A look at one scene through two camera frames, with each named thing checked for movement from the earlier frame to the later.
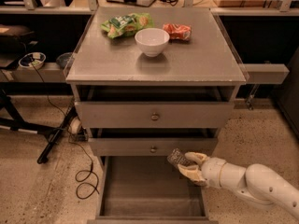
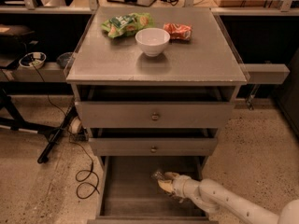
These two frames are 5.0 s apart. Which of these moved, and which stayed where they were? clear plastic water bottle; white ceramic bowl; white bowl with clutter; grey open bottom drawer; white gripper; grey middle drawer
Moved: white gripper; clear plastic water bottle
Stayed: grey open bottom drawer; white ceramic bowl; white bowl with clutter; grey middle drawer
